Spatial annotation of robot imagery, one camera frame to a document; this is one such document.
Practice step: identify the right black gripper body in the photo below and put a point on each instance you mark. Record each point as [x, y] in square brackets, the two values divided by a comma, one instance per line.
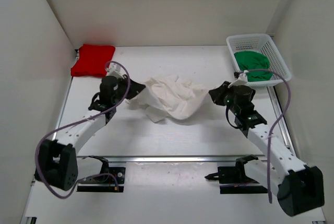
[234, 109]

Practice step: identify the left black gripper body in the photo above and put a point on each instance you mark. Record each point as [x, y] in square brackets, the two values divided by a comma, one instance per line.
[122, 83]

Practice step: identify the red t shirt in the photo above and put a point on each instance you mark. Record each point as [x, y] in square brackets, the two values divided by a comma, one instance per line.
[92, 60]

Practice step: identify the white t shirt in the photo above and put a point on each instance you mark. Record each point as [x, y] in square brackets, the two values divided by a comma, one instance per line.
[170, 96]

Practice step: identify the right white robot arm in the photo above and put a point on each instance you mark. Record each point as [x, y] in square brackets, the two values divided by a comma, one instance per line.
[297, 187]

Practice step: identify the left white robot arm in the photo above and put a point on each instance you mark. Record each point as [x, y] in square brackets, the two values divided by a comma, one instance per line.
[56, 160]

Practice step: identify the green t shirt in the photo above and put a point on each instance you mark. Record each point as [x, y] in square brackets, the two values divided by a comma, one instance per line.
[250, 60]

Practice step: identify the white plastic basket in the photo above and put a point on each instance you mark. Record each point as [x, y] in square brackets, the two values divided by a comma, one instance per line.
[263, 44]

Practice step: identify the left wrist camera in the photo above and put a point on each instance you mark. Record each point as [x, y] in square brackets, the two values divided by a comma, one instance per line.
[116, 72]

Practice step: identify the aluminium table rail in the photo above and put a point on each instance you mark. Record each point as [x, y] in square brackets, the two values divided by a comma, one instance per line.
[172, 159]

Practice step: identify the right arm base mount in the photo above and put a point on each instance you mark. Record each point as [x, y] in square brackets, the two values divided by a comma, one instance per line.
[233, 179]

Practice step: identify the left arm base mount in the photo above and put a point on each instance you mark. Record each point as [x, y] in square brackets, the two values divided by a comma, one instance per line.
[98, 175]

